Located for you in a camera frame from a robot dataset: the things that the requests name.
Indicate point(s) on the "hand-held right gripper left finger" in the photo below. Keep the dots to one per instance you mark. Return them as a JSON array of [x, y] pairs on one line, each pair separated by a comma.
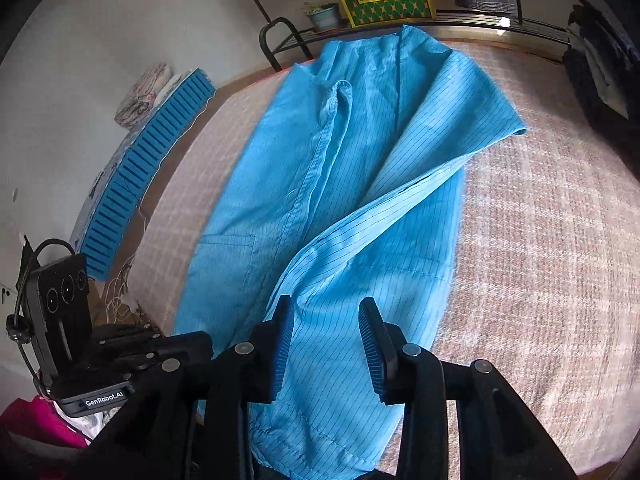
[[284, 350]]

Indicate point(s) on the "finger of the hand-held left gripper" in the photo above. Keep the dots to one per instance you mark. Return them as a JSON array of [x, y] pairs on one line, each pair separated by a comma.
[[130, 335], [187, 345]]

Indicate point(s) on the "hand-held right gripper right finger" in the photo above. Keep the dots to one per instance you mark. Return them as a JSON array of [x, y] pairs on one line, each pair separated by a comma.
[[372, 355]]

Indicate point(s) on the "blue striped coat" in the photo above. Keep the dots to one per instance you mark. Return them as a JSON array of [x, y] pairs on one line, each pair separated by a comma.
[[350, 170]]

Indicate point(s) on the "person's left forearm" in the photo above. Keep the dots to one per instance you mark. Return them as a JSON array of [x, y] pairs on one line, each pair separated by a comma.
[[35, 422]]

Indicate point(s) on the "dark hanging clothes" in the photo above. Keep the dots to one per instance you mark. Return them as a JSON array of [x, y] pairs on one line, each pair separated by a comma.
[[605, 60]]

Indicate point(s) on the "person's left hand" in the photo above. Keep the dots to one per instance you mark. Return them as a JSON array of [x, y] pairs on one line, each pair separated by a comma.
[[82, 420]]

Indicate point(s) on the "pink plaid blanket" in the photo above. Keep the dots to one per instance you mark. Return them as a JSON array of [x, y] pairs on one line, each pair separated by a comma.
[[540, 240]]

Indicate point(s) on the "floral cloth bundle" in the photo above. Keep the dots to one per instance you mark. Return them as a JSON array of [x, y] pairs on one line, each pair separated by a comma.
[[145, 95]]

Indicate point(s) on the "teal plant pot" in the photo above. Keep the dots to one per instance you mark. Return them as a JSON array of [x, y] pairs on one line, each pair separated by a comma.
[[324, 17]]

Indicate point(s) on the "black metal shelf rack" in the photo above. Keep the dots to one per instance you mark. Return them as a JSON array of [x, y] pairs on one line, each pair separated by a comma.
[[475, 22]]

